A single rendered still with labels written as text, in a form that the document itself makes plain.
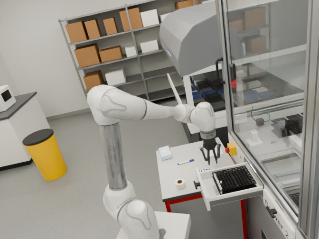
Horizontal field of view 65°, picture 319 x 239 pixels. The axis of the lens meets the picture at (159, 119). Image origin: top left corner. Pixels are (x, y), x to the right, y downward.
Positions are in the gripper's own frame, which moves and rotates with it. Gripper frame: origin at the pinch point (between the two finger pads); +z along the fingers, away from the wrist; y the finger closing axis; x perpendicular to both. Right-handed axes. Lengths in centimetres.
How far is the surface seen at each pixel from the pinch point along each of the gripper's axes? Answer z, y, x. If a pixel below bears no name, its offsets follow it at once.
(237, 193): 11.1, 8.0, -17.7
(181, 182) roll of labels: 19.3, -21.6, 12.2
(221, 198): 12.2, -1.4, -17.7
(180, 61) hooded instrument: -50, 0, 75
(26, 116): 28, -247, 273
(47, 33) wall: -84, -209, 412
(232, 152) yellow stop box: 13.2, 20.1, 24.3
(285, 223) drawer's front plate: 8, 21, -46
